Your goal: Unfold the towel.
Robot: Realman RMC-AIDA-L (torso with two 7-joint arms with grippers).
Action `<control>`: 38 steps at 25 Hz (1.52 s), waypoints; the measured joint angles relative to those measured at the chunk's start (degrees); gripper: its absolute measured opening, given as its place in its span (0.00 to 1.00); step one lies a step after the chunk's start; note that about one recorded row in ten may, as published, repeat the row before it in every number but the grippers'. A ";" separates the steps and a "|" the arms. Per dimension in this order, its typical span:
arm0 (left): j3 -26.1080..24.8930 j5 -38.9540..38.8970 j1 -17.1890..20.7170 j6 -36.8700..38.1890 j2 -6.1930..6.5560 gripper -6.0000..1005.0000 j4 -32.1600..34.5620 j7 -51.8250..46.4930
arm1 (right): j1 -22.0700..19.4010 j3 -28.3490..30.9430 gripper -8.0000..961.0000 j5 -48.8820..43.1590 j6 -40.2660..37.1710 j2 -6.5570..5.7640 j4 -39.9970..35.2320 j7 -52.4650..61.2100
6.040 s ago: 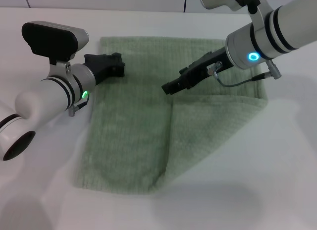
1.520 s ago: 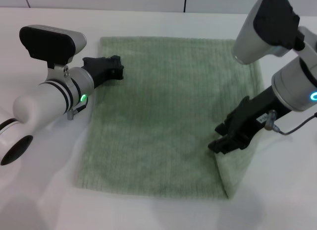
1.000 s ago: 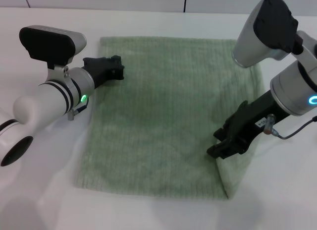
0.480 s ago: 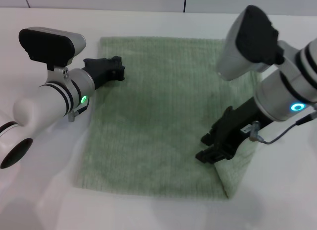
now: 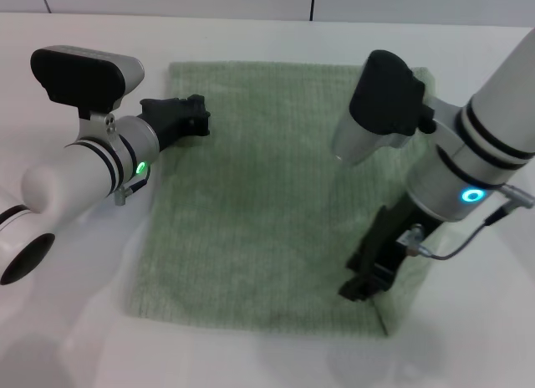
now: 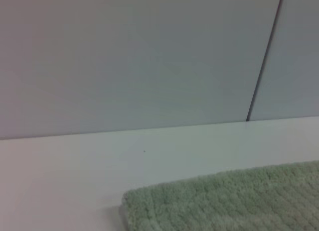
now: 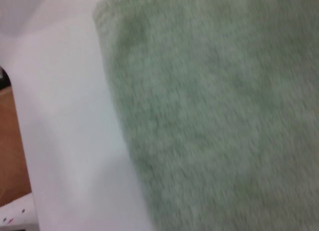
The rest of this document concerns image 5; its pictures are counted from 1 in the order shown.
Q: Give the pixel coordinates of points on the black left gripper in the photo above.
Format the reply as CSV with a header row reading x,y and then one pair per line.
x,y
165,120

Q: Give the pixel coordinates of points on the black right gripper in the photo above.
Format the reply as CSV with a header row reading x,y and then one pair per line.
x,y
388,241

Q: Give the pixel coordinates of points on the green ribbed towel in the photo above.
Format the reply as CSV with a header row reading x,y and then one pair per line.
x,y
267,204

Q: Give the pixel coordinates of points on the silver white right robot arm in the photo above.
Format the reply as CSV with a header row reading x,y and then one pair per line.
x,y
485,133

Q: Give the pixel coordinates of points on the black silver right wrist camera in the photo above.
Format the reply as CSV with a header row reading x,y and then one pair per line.
x,y
382,103

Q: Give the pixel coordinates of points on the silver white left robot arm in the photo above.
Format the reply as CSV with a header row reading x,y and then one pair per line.
x,y
83,175

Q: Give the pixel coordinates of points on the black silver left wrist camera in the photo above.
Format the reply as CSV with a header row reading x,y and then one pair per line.
x,y
83,78

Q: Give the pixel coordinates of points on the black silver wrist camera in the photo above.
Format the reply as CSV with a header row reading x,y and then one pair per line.
x,y
83,78
382,103

